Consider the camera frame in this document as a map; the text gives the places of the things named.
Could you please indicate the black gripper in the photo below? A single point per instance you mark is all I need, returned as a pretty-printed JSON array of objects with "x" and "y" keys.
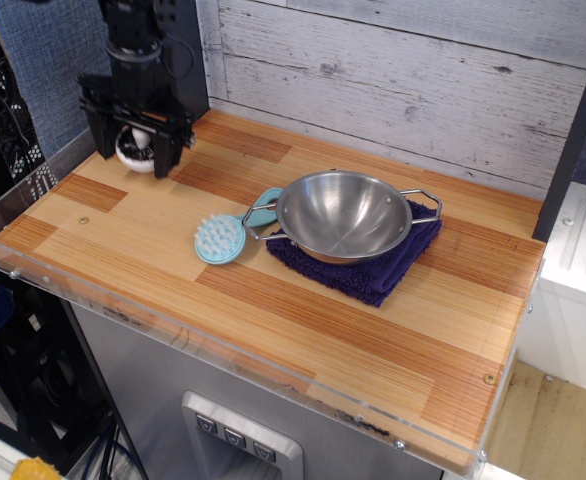
[{"x": 136, "y": 93}]

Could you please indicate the black and white round brush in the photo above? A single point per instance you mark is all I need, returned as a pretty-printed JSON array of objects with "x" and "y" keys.
[{"x": 134, "y": 149}]

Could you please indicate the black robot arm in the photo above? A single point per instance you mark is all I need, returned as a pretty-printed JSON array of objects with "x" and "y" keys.
[{"x": 132, "y": 25}]

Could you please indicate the teal scrub brush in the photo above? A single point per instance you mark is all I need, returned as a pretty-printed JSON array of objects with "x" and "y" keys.
[{"x": 221, "y": 238}]

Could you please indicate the purple folded cloth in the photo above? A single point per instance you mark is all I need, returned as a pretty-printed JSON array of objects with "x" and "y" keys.
[{"x": 370, "y": 282}]

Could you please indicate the silver button panel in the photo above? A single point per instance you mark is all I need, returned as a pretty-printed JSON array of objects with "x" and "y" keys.
[{"x": 228, "y": 445}]

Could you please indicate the white aluminium block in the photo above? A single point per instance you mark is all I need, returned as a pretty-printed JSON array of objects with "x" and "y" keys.
[{"x": 552, "y": 335}]

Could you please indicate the dark left post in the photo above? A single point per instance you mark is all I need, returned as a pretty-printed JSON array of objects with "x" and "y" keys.
[{"x": 182, "y": 53}]

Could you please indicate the dark post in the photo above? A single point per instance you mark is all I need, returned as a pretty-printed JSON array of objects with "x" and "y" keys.
[
  {"x": 182, "y": 53},
  {"x": 563, "y": 174}
]

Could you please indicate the steel bowl with handles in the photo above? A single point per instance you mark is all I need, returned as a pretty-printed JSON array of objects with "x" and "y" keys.
[{"x": 345, "y": 217}]

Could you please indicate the dark right post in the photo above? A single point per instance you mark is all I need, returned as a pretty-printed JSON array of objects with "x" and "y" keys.
[{"x": 563, "y": 174}]

